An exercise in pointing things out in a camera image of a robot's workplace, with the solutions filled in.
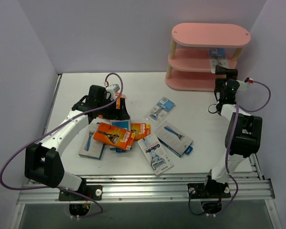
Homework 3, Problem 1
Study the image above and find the blue razor blister pack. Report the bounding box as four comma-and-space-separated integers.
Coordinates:
143, 97, 175, 126

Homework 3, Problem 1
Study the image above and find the white Gillette SkinGuard blister pack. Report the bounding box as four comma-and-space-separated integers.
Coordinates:
138, 134, 174, 175

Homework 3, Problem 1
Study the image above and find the orange gillette box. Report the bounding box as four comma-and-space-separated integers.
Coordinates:
131, 123, 151, 141
93, 122, 135, 150
97, 96, 130, 121

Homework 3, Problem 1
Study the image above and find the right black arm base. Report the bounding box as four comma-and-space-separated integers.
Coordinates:
187, 183, 231, 216

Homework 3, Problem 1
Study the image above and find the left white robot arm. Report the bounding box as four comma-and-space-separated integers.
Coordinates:
24, 84, 129, 200

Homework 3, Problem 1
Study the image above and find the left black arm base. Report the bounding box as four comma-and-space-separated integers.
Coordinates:
58, 185, 103, 220

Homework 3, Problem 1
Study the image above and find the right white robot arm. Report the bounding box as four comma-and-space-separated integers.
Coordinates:
202, 65, 263, 197

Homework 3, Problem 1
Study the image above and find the pink three-tier shelf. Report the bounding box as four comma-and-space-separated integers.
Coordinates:
165, 22, 251, 92

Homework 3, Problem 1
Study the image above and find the white blue Harry's box centre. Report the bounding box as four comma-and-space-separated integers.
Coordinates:
110, 119, 131, 131

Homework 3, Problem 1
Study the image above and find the orange Gillette box front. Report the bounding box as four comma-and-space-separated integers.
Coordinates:
93, 122, 135, 150

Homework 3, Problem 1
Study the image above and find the grey Harry's box left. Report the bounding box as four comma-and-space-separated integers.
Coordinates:
78, 123, 105, 160

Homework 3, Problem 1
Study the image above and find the grey harry's box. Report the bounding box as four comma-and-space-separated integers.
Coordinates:
78, 123, 105, 160
154, 121, 193, 157

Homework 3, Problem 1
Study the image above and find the grey Harry's box right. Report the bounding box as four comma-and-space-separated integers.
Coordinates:
154, 121, 193, 157

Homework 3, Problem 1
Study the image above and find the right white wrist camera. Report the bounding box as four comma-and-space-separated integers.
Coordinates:
237, 77, 254, 91

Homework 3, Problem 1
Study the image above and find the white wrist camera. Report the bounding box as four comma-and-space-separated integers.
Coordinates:
104, 82, 120, 100
237, 77, 254, 91

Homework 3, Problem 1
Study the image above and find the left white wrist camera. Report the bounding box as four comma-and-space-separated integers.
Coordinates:
104, 82, 120, 100

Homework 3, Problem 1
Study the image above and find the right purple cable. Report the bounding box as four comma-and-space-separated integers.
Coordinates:
202, 80, 271, 215

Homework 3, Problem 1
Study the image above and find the aluminium rail frame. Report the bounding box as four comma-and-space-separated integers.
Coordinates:
10, 74, 283, 229

